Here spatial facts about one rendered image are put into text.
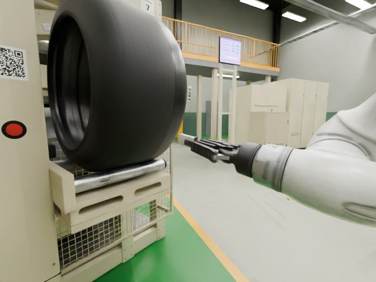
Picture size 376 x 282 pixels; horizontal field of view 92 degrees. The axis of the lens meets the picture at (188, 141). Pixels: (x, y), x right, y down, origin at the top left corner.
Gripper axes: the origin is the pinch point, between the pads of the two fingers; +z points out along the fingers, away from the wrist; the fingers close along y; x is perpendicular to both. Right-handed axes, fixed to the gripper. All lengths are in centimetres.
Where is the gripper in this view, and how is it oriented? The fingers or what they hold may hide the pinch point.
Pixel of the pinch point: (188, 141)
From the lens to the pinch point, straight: 51.6
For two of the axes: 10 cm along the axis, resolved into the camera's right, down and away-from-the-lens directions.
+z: -7.4, -2.2, 6.3
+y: -6.6, 1.0, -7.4
